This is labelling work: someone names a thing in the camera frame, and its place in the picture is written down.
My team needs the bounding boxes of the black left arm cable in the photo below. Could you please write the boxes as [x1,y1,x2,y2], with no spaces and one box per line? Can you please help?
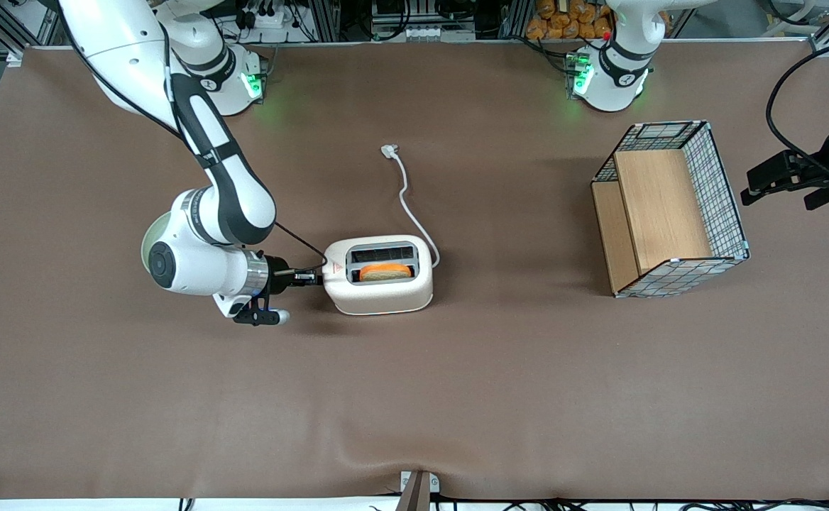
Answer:
[766,34,829,178]

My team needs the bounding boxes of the white two-slot toaster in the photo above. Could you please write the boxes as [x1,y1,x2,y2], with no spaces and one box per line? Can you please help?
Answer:
[322,235,434,316]

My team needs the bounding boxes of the metal table edge bracket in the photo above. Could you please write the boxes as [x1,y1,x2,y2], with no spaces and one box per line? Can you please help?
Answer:
[399,471,441,511]

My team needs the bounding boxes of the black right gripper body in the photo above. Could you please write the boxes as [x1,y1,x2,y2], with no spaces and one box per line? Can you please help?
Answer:
[265,254,295,295]

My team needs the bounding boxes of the white power cable with plug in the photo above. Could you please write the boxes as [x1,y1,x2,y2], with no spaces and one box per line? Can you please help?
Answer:
[380,144,441,268]

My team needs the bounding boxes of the white power strip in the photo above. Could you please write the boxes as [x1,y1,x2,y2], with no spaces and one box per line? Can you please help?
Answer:
[241,0,295,29]

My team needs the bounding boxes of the white connector block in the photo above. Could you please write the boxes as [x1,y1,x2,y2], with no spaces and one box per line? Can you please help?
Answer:
[406,26,476,41]

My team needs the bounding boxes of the wire basket with wooden shelf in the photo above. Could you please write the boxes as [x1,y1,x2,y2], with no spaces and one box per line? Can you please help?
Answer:
[591,121,751,299]

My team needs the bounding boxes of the bag of orange bread rolls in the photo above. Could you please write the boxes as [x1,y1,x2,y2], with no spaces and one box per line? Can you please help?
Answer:
[526,0,614,41]

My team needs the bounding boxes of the brown table mat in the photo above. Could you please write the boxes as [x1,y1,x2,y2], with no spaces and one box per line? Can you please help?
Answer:
[0,41,829,501]

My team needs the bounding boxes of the aluminium frame post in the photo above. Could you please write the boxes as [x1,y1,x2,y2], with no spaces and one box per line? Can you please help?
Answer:
[312,0,342,42]
[503,0,533,40]

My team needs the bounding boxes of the bread slice with orange crust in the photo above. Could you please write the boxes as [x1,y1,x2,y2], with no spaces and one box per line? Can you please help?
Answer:
[359,263,413,282]

